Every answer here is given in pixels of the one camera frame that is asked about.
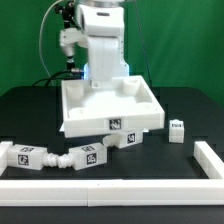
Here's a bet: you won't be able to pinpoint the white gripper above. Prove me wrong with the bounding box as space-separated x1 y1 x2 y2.
88 36 119 88

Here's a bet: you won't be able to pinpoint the white square tabletop tray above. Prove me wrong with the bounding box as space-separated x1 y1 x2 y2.
61 76 165 138

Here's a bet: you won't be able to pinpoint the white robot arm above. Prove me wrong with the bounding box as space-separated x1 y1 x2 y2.
76 0 129 88

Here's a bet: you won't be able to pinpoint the white U-shaped fence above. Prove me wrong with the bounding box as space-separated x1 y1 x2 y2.
0 141 224 207

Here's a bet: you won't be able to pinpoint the black cables at base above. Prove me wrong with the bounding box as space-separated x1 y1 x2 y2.
32 67 86 87

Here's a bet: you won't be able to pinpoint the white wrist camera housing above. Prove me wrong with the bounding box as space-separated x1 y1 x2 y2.
59 28 88 57

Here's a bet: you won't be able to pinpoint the black camera stand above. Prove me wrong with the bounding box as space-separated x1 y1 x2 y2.
54 0 76 71

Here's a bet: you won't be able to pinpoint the white cable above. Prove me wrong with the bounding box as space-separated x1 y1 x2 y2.
38 0 64 78

